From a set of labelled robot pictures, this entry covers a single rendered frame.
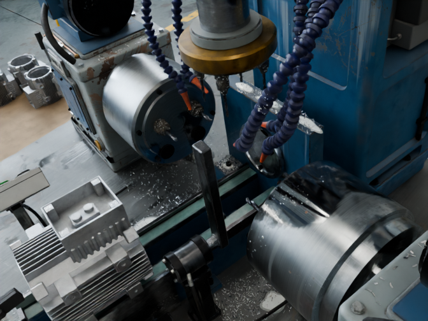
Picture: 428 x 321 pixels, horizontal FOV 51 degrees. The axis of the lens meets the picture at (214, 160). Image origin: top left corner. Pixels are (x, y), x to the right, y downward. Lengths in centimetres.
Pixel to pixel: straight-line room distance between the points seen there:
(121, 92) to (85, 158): 44
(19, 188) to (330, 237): 68
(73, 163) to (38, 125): 153
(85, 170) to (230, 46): 82
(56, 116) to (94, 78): 181
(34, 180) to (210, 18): 54
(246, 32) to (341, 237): 37
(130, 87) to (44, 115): 201
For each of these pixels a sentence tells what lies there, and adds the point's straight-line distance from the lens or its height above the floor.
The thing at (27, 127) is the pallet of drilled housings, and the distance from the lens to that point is 304.
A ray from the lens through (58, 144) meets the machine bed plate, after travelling 162.
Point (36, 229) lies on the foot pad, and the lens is 95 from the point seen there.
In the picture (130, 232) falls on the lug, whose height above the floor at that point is 109.
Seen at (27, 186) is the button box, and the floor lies 107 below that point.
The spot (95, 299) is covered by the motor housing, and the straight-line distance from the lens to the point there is 87.
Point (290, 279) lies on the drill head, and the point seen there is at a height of 108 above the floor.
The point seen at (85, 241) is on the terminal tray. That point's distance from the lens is 83.
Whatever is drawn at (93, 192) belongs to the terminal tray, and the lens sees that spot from 90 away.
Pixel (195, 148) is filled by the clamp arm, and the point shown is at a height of 125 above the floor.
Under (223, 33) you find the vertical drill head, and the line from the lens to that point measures 79.
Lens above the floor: 171
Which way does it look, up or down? 42 degrees down
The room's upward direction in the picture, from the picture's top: 11 degrees counter-clockwise
